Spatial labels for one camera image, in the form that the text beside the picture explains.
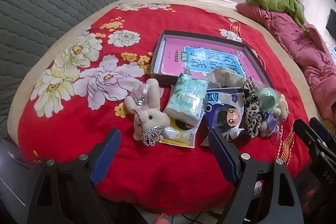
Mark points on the pink quilt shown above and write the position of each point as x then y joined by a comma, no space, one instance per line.
302,50

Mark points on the leopard print scrunchie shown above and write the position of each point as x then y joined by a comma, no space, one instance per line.
252,113

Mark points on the bear plush with purple ribbon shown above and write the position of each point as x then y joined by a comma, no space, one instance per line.
282,108

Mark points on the grey cardboard box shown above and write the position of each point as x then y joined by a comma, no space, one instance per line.
155,58

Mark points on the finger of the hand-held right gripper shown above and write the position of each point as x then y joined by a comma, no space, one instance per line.
319,128
307,134

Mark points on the green egg-shaped sponge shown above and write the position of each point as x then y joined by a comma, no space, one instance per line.
267,99

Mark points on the grey quilted headboard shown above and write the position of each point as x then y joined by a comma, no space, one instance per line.
52,3

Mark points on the green cloth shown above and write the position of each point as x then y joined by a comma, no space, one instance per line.
265,2

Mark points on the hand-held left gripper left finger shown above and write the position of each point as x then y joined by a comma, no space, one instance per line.
105,158

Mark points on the red floral blanket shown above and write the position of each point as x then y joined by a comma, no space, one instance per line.
78,121

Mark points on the purple cartoon packet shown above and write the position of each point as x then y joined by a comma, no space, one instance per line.
225,113

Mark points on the black television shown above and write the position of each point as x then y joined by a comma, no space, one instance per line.
332,22

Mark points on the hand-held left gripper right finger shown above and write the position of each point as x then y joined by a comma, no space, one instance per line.
223,153

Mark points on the yellow cartoon packet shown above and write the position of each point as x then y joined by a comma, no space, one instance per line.
181,134

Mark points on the white speckled scrunchie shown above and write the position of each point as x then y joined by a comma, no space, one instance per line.
223,77

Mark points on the white rabbit plush toy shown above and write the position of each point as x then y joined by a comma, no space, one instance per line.
149,116

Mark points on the pink book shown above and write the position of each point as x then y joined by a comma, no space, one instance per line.
176,56

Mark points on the green white tissue pack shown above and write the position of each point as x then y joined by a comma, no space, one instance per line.
183,103

